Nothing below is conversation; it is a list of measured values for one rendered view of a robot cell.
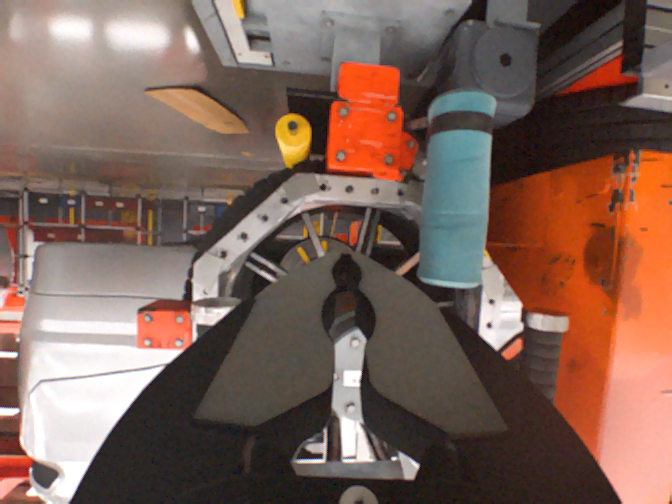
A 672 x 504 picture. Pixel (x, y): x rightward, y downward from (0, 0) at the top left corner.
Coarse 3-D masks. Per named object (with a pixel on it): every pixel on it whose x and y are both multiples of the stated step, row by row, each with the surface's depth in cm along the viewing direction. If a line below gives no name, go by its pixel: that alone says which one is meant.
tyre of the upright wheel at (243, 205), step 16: (272, 176) 56; (288, 176) 55; (416, 176) 58; (256, 192) 55; (272, 192) 55; (224, 208) 56; (240, 208) 55; (224, 224) 55; (208, 240) 55; (192, 272) 55; (192, 288) 55; (464, 288) 60
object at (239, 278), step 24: (384, 216) 66; (408, 216) 58; (264, 240) 62; (312, 240) 59; (360, 240) 60; (408, 240) 73; (240, 264) 56; (408, 264) 61; (240, 288) 65; (432, 288) 73; (456, 288) 60; (456, 312) 61
